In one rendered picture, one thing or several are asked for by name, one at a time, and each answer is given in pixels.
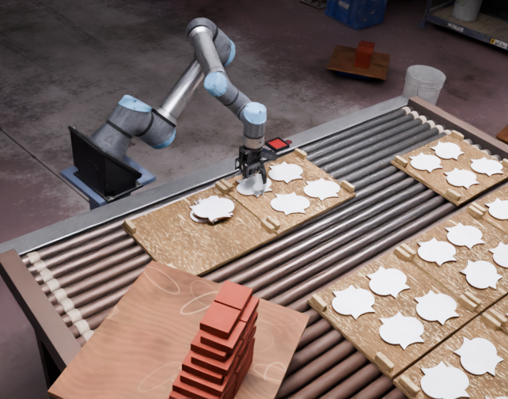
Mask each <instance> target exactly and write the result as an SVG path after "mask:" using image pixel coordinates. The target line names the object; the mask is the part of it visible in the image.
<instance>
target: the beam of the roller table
mask: <svg viewBox="0 0 508 399"><path fill-rule="evenodd" d="M407 105H408V98H406V97H405V96H403V95H400V96H398V97H394V98H392V99H390V100H387V101H384V102H381V103H379V104H376V105H373V106H370V107H368V108H364V109H363V110H360V111H357V112H354V113H351V114H349V115H347V116H343V117H341V118H338V119H336V120H333V121H330V122H327V123H324V124H321V125H320V126H317V127H314V128H311V129H309V130H306V131H303V132H300V133H298V134H296V135H292V136H290V137H287V138H284V139H283V140H284V141H286V140H290V141H292V143H291V144H290V148H288V149H285V150H282V151H279V152H278V153H276V154H277V155H278V157H280V156H282V155H284V154H288V153H290V152H292V151H294V150H295V149H296V148H298V149H300V148H302V147H305V146H308V145H310V144H313V143H316V142H319V141H320V140H323V139H326V138H328V137H331V136H333V135H337V134H339V133H341V132H343V131H347V130H349V129H351V128H353V127H357V126H359V125H361V124H365V123H367V122H370V121H371V120H375V119H377V118H380V117H382V116H385V115H388V114H389V113H392V112H395V111H398V110H400V109H401V108H403V107H407ZM238 157H239V155H238V156H236V157H234V158H230V159H228V160H225V161H222V162H219V163H217V164H214V165H211V166H208V167H206V168H204V169H201V170H198V171H195V172H193V173H189V174H187V175H185V176H182V177H179V178H176V179H174V180H171V181H168V182H165V183H164V184H159V185H158V186H155V187H152V188H149V189H147V190H144V191H142V192H138V193H136V194H134V195H131V196H128V197H125V198H122V199H119V200H117V201H115V202H112V203H109V204H106V205H104V206H101V207H98V208H95V209H93V210H91V211H87V212H85V213H82V214H79V215H76V216H74V217H72V218H68V219H66V220H63V221H61V222H57V223H55V224H52V225H50V226H46V227H44V228H42V229H39V230H36V231H33V232H31V233H29V234H25V235H23V236H20V237H17V238H14V239H12V240H9V241H6V242H3V243H2V244H0V253H4V252H6V251H9V250H11V249H15V250H16V252H17V253H18V255H19V256H20V257H23V256H26V254H27V253H30V252H33V251H38V250H41V249H44V248H47V247H48V246H51V245H54V244H56V243H59V242H61V241H65V240H66V239H69V238H72V237H75V236H77V235H79V234H83V233H85V232H87V231H90V230H93V229H95V228H97V227H99V226H103V225H105V224H108V223H110V222H113V221H116V220H117V219H121V218H123V217H126V216H128V215H131V214H134V213H136V212H138V211H141V210H144V209H146V208H148V207H152V206H154V205H156V204H159V203H162V202H164V201H166V200H170V199H172V198H174V197H177V196H180V195H183V194H184V193H187V192H190V191H192V190H195V189H197V188H201V187H202V186H205V185H207V184H211V183H213V182H215V181H219V180H221V179H223V178H226V177H229V176H231V175H234V174H235V173H238V172H239V171H240V170H239V169H236V170H235V159H236V158H238ZM0 275H1V274H0Z"/></svg>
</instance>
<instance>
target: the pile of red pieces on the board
mask: <svg viewBox="0 0 508 399"><path fill-rule="evenodd" d="M259 301H260V299H259V298H255V297H253V296H252V288H249V287H245V286H242V285H240V284H237V283H233V282H230V281H228V280H226V281H225V282H224V284H223V285H222V288H221V289H220V291H219V292H218V294H217V296H216V298H215V299H214V301H213V302H212V303H211V305H210V307H209V309H208V310H207V312H206V313H205V315H204V316H203V319H202V320H201V322H200V324H199V331H198V332H197V334H196V336H195V338H194V339H193V341H192V342H191V350H190V351H189V353H188V354H187V356H186V357H185V359H184V361H183V362H182V369H181V371H180V373H179V374H178V375H177V377H176V379H175V381H174V383H173V384H172V391H171V393H170V394H169V396H168V397H167V399H234V398H235V396H236V394H237V391H238V390H239V388H240V386H241V383H242V382H243V380H244V378H245V375H246V374H247V372H248V369H249V368H250V366H251V364H252V359H253V352H254V350H253V348H254V343H255V337H253V336H254V335H255V333H256V325H255V323H256V320H257V317H258V313H257V312H256V309H257V307H258V305H259Z"/></svg>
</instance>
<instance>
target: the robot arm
mask: <svg viewBox="0 0 508 399"><path fill-rule="evenodd" d="M186 36H187V38H188V43H189V44H190V45H191V46H192V47H193V48H194V49H195V52H194V56H195V58H194V60H193V61H192V62H191V64H190V65H189V67H188V68H187V69H186V71H185V72H184V73H183V75H182V76H181V77H180V79H179V80H178V82H177V83H176V84H175V85H174V86H173V88H172V90H171V91H170V92H169V94H168V95H167V97H166V98H165V99H164V100H163V101H162V103H161V104H160V106H159V107H155V108H153V109H152V108H151V107H150V106H149V105H147V104H145V103H143V102H141V101H140V100H138V99H136V98H134V97H132V96H130V95H125V96H124V97H123V98H122V99H121V101H119V103H118V105H117V106H116V108H115V109H114V111H113V112H112V114H111V115H110V116H109V118H108V119H107V121H106V122H105V124H104V125H103V126H101V127H100V128H98V129H97V130H96V131H95V132H94V133H92V134H91V136H90V137H89V138H90V139H91V140H93V141H94V142H95V143H96V144H97V145H99V146H101V147H102V148H104V149H105V150H106V151H108V152H109V153H111V154H113V155H115V156H116V157H118V158H119V159H121V160H123V159H124V157H125V155H126V152H127V148H128V145H129V142H130V141H131V139H132V137H133V136H136V137H137V138H139V139H141V140H142V141H143V142H145V143H146V144H147V145H148V146H152V147H153V148H154V149H162V148H165V147H167V146H168V145H169V144H170V143H171V142H172V141H173V140H174V138H175V134H176V130H175V127H176V125H177V124H176V119H177V118H178V116H179V115H180V114H181V113H182V111H183V110H184V108H185V107H186V106H187V104H188V103H189V101H190V100H191V99H192V98H193V97H194V95H195V93H196V92H197V91H198V89H199V88H200V86H201V85H202V84H203V83H204V88H205V89H206V90H207V91H208V93H209V94H210V95H211V96H213V97H215V98H216V99H217V100H218V101H220V102H221V103H222V104H223V105H224V106H226V107H227V108H228V109H229V110H230V111H231V112H232V113H233V114H234V115H235V116H236V117H237V118H238V119H239V120H240V121H241V122H242V123H243V124H244V134H243V146H240V147H239V157H238V158H236V159H235V170H236V169H239V170H240V171H239V172H238V173H236V174H235V176H240V175H241V177H242V180H244V179H245V178H246V179H248V178H251V177H254V176H255V179H256V182H255V184H254V185H253V186H252V189H253V190H254V191H256V190H260V191H261V195H262V196H263V195H264V192H265V188H266V183H267V172H266V169H265V166H264V163H263V159H262V158H266V159H269V160H273V161H276V159H277V157H278V155H277V154H276V152H274V151H273V150H269V149H266V148H263V141H264V132H265V122H266V118H267V115H266V108H265V106H264V105H263V104H260V103H258V102H251V101H250V100H249V99H248V97H247V96H246V95H244V94H243V93H242V92H241V91H240V90H238V89H237V88H236V87H235V86H234V85H233V84H232V83H231V82H230V81H229V79H228V76H227V74H226V71H225V69H224V67H226V66H228V65H229V64H230V63H231V62H232V60H233V57H234V55H235V45H234V43H233V42H232V41H231V40H230V38H229V37H228V36H227V35H226V34H225V33H224V32H223V31H222V30H220V29H219V28H218V27H217V26H216V25H215V23H214V22H212V21H210V20H209V19H206V18H204V17H199V18H196V19H194V20H192V21H191V22H190V23H189V24H188V26H187V30H186ZM151 109H152V110H151ZM237 161H239V166H237ZM258 172H259V174H258ZM256 173H257V174H256ZM255 174H256V175H255Z"/></svg>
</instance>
